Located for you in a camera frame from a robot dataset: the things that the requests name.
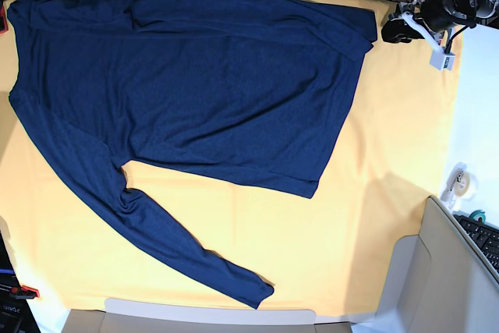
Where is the black keyboard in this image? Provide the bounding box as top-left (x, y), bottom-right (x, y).
top-left (453, 214), bottom-right (498, 282)

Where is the red clamp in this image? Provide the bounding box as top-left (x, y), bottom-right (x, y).
top-left (9, 285), bottom-right (40, 300)
top-left (0, 6), bottom-right (9, 34)

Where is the yellow table cloth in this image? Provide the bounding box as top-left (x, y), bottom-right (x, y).
top-left (0, 0), bottom-right (465, 317)

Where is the navy blue long-sleeve shirt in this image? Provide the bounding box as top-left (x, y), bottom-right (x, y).
top-left (7, 0), bottom-right (377, 308)

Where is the green tape roll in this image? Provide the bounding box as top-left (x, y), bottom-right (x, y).
top-left (469, 210), bottom-right (486, 225)

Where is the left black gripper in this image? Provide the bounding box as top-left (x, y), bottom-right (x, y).
top-left (381, 0), bottom-right (457, 44)

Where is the red clamp bottom left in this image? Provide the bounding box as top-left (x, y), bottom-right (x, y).
top-left (9, 285), bottom-right (40, 300)

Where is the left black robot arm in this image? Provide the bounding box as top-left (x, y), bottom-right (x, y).
top-left (381, 0), bottom-right (498, 49)

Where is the cardboard box right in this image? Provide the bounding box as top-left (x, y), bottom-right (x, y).
top-left (373, 197), bottom-right (498, 333)

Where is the clear tape dispenser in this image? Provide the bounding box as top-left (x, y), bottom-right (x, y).
top-left (440, 162), bottom-right (478, 211)

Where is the red clamp top left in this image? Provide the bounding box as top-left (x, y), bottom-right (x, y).
top-left (0, 6), bottom-right (9, 34)

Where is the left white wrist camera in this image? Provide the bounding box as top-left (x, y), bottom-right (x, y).
top-left (430, 50), bottom-right (455, 71)

